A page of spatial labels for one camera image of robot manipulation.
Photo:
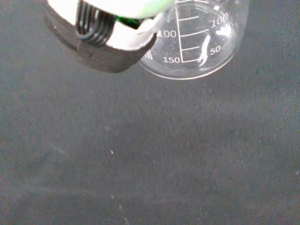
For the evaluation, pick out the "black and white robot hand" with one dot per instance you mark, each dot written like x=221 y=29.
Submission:
x=112 y=56

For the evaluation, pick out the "black bench cloth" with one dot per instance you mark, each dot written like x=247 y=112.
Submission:
x=150 y=152

